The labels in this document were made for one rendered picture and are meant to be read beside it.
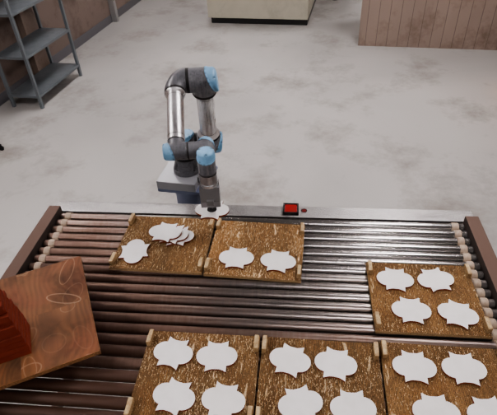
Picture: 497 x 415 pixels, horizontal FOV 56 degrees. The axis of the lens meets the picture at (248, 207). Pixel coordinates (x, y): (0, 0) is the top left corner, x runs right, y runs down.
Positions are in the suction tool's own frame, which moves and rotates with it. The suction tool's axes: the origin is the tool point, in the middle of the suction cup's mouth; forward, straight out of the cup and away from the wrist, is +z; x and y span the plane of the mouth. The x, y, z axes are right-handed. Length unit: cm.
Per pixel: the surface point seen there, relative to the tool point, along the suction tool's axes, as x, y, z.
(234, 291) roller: -34.5, 8.4, 14.9
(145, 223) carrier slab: 9.7, -33.6, 13.1
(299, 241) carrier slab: -8.8, 38.4, 13.1
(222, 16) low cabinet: 603, -8, 95
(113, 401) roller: -79, -32, 15
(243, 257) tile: -17.7, 12.7, 12.1
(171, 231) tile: -0.8, -19.5, 10.1
